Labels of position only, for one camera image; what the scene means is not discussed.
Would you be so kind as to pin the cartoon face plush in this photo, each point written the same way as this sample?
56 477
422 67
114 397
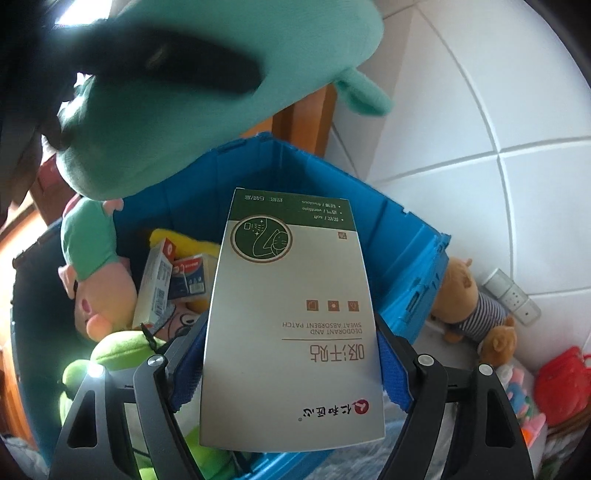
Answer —
184 318

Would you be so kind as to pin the small white orange box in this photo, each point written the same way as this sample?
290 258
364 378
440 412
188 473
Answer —
154 286

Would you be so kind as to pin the blue plush toy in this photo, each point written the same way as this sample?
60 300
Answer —
517 392

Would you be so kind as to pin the red small suitcase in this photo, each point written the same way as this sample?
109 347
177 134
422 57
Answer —
563 387

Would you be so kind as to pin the teal plush toy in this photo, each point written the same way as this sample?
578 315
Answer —
207 129

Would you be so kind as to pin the yellow plush toy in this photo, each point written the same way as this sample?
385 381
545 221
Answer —
184 240

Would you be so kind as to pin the white wall outlet panel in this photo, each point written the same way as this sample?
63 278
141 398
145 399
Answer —
512 297

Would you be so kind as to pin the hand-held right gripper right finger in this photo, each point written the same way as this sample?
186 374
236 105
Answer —
392 374

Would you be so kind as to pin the white box with green band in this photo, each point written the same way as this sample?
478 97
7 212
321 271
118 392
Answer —
291 346

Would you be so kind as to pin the pink pig plush teal dress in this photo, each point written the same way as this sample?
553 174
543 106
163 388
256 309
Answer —
87 240

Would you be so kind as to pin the small brown bear plush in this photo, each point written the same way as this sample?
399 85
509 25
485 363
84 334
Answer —
501 344

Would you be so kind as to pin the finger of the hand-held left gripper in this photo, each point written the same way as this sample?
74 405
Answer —
194 64

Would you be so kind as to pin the brown bear plush striped shirt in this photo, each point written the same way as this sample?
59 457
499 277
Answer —
457 290

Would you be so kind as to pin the blue plastic crate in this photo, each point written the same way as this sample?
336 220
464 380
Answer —
323 184

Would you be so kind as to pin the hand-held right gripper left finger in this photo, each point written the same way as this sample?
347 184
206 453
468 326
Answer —
189 369

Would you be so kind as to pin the small blue box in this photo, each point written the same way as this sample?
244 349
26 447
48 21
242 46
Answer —
189 277

